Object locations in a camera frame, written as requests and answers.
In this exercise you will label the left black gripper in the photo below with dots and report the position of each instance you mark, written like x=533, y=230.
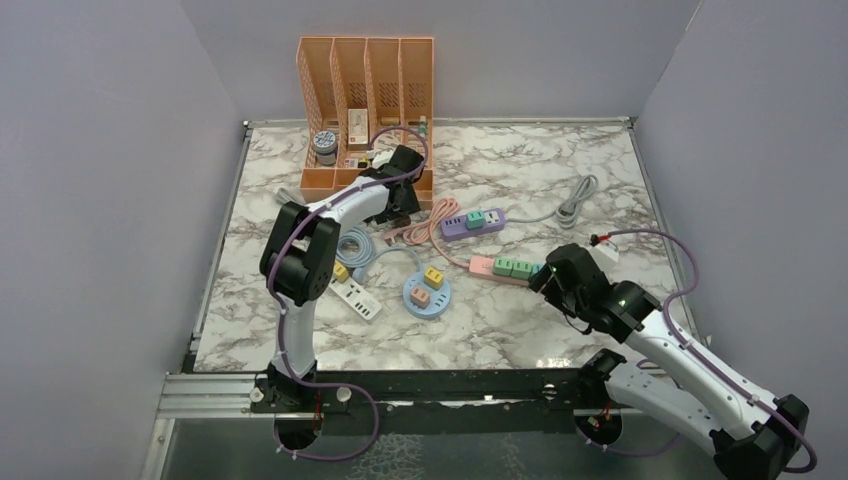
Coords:
x=408, y=206

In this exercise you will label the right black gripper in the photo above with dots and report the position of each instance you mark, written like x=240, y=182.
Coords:
x=550, y=289

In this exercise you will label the green plug adapter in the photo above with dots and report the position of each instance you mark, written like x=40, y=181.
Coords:
x=521, y=270
x=503, y=266

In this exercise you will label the yellow plug adapter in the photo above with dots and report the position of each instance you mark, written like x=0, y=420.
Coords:
x=340, y=272
x=433, y=278

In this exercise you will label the pink plug adapter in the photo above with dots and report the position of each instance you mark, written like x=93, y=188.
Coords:
x=420, y=297
x=402, y=222

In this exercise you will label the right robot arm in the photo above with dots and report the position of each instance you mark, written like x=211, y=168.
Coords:
x=749, y=431

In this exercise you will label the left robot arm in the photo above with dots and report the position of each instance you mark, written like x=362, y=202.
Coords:
x=298, y=259

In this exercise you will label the pink plug adapter back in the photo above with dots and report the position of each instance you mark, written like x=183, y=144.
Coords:
x=402, y=222

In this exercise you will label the purple power strip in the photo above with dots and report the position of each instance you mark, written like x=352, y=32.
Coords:
x=453, y=228

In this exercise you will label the pink power strip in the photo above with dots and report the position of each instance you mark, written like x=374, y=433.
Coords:
x=481, y=267

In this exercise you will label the red white box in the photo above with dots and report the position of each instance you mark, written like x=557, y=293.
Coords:
x=357, y=127

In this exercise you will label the round blue patterned tin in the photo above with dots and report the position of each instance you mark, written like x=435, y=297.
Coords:
x=325, y=147

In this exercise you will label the round blue power strip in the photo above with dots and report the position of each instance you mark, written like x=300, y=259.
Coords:
x=440, y=299

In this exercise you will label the white power strip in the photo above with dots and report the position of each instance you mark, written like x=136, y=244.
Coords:
x=357, y=298

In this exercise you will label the orange file organizer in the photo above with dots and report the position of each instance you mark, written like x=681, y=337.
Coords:
x=354, y=86

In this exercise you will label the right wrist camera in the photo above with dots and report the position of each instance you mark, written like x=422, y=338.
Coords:
x=605, y=255

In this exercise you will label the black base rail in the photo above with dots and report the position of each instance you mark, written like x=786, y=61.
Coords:
x=430, y=402

